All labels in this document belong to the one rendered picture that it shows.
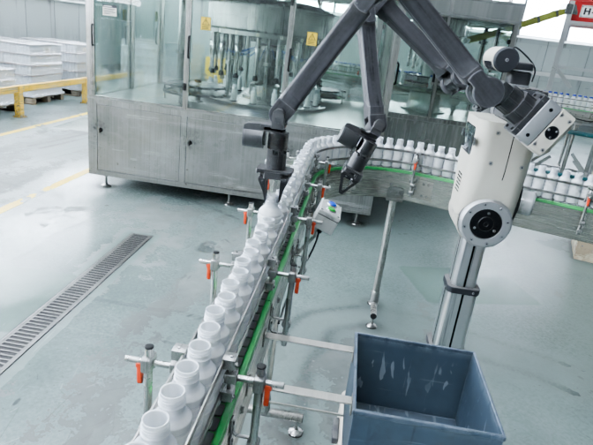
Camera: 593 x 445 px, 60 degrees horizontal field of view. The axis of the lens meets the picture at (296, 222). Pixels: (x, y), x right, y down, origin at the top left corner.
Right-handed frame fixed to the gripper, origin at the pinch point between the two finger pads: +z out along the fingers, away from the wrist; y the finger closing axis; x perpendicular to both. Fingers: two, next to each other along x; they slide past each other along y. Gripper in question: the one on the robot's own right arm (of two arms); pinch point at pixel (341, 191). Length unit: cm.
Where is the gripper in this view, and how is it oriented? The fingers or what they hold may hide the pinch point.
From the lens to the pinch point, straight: 177.2
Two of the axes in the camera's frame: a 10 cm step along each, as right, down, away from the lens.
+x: 8.9, 4.6, 0.4
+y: -1.2, 3.2, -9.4
